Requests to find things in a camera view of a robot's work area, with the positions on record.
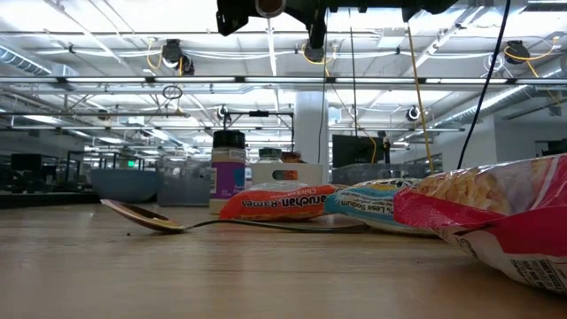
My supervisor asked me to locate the dark background table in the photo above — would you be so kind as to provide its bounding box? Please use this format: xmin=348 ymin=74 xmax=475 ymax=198
xmin=0 ymin=191 xmax=101 ymax=210

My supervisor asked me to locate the clear plastic bin right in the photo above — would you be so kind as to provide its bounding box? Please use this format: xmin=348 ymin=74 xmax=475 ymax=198
xmin=332 ymin=163 xmax=433 ymax=187

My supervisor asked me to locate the blue-edged ramen packet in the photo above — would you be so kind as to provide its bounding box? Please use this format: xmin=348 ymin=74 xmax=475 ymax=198
xmin=323 ymin=178 xmax=439 ymax=238

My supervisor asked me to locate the yellow cable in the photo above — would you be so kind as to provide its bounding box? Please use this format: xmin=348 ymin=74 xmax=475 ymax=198
xmin=406 ymin=21 xmax=436 ymax=175

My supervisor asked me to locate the dark background monitor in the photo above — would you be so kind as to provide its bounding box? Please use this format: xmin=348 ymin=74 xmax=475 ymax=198
xmin=9 ymin=153 xmax=44 ymax=175

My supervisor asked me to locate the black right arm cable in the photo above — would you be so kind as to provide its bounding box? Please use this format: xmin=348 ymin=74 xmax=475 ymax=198
xmin=455 ymin=0 xmax=513 ymax=170

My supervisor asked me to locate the black computer monitor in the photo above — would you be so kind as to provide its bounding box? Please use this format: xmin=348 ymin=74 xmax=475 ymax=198
xmin=331 ymin=134 xmax=391 ymax=169

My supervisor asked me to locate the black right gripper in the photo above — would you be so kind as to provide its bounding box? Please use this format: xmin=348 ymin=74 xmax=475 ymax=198
xmin=287 ymin=0 xmax=417 ymax=50

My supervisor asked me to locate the red ramen packet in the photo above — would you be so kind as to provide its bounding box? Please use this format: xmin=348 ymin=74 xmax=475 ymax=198
xmin=392 ymin=153 xmax=567 ymax=297

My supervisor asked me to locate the white plastic bin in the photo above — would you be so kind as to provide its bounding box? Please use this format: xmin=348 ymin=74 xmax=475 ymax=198
xmin=251 ymin=162 xmax=325 ymax=187

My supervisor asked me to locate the green-lid spice jar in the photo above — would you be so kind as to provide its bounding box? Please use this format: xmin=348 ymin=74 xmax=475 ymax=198
xmin=258 ymin=148 xmax=287 ymax=182

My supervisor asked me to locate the black hanging cable ring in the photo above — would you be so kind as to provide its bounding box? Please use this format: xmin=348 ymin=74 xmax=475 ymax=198
xmin=161 ymin=84 xmax=183 ymax=102

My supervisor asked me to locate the silver ceiling duct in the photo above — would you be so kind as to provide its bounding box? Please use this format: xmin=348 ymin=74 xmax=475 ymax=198
xmin=0 ymin=43 xmax=79 ymax=77
xmin=431 ymin=57 xmax=567 ymax=130

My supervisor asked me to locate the black-lid spice bottle purple label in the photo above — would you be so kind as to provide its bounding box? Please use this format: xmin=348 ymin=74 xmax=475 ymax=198
xmin=209 ymin=129 xmax=247 ymax=217

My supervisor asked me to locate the orange ramen packet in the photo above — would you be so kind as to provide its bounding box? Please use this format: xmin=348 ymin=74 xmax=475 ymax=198
xmin=219 ymin=182 xmax=343 ymax=223

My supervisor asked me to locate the black overhead camera stand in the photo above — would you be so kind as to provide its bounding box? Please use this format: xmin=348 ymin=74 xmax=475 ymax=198
xmin=222 ymin=109 xmax=297 ymax=165

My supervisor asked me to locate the long ceiling light bar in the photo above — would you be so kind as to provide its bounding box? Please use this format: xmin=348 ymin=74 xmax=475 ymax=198
xmin=0 ymin=75 xmax=567 ymax=86

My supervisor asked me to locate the small beige-lid spice jar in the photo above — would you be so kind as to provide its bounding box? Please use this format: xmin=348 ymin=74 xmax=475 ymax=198
xmin=255 ymin=0 xmax=288 ymax=19

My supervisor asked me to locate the iridescent spoon pink bowl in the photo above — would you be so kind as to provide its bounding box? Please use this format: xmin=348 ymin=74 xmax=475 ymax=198
xmin=99 ymin=198 xmax=372 ymax=236

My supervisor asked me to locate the blue bowl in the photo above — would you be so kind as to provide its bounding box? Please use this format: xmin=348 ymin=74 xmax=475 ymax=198
xmin=89 ymin=167 xmax=160 ymax=204

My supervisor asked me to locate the thin black hanging cable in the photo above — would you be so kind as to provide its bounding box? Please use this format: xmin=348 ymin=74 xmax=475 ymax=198
xmin=347 ymin=24 xmax=359 ymax=138
xmin=316 ymin=48 xmax=329 ymax=166

